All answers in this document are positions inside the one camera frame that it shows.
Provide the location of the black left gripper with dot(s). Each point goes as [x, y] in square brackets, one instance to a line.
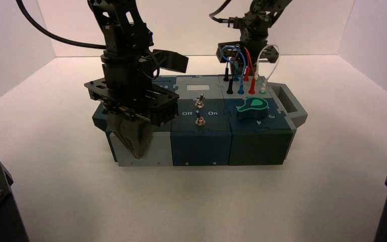
[136, 98]

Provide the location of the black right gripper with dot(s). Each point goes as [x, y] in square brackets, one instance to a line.
[268, 53]

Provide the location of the blue and grey task box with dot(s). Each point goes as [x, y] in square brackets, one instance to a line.
[200, 143]

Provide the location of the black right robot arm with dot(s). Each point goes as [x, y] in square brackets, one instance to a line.
[258, 20]

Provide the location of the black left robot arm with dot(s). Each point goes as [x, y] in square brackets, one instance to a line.
[121, 36]

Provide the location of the green rotary knob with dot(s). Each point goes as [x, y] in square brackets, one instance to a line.
[252, 108]

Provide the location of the metal toggle switch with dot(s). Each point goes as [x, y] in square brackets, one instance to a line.
[199, 101]
[199, 119]

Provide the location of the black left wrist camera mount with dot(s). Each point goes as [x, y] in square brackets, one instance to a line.
[171, 61]

